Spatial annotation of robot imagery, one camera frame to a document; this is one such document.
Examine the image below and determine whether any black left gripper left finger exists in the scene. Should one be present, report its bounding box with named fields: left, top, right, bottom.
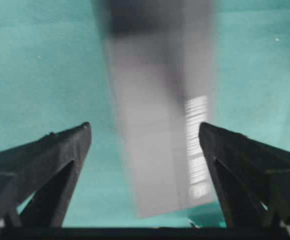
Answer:
left=0, top=122, right=92, bottom=227

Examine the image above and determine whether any black realsense box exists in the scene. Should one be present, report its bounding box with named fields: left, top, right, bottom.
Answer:
left=94, top=0, right=215, bottom=218

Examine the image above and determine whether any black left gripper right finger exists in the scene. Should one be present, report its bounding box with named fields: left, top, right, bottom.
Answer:
left=199, top=122, right=290, bottom=227

